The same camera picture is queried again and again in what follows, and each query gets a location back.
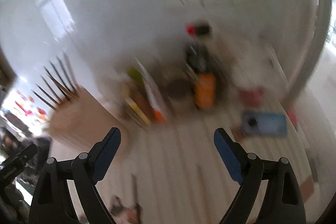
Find black chopstick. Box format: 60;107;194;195
41;76;70;102
31;90;56;110
43;66;77;98

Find soy sauce bottle red cap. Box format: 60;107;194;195
185;21;217;110

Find blue smartphone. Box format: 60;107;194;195
240;111;288;137

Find brown coaster card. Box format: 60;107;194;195
231;127;245;143

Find colourful wall stickers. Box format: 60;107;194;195
13;89;47;124

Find beige cylindrical utensil holder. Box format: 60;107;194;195
47;88;129;159

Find brown lid jar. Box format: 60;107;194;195
166;78;191;103

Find clear plastic bag red item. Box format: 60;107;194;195
231;40;288;103

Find orange seasoning box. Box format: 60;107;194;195
151;106;167;123

